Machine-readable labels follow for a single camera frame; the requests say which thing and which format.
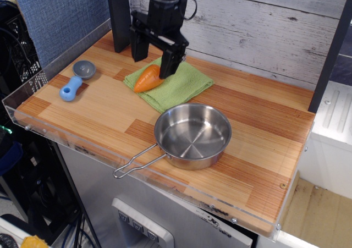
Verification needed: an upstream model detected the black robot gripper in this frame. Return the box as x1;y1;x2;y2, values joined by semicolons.
130;0;189;79

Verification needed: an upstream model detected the orange plastic toy carrot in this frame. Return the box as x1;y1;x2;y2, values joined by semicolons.
134;64;164;93

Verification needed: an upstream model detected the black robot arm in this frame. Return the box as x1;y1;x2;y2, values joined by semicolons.
130;0;189;79

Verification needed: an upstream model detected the stainless steel pan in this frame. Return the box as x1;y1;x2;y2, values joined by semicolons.
113;103;232;179

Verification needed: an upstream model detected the stainless steel cabinet with dispenser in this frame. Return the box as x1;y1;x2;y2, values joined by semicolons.
57;145;258;247

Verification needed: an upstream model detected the green folded cloth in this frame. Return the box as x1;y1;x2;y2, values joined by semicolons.
138;62;214;113

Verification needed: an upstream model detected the blue grey ice cream scoop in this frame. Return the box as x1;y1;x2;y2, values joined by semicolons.
59;60;96;102

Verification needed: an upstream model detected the clear acrylic table guard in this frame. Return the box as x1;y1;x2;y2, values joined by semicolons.
4;32;315;239

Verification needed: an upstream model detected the black plastic crate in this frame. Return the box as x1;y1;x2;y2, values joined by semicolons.
1;0;41;82

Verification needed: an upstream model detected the white metal side unit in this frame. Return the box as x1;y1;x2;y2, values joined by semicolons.
298;81;351;199

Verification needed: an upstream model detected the black left vertical post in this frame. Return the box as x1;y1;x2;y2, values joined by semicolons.
108;0;131;53

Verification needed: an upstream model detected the black vertical post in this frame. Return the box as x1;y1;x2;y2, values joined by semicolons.
108;0;131;53
308;0;351;113

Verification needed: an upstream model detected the black right vertical post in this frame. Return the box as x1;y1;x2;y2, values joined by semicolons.
308;0;351;113

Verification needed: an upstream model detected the black braided cable sleeve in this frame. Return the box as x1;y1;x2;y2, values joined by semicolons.
0;233;25;248

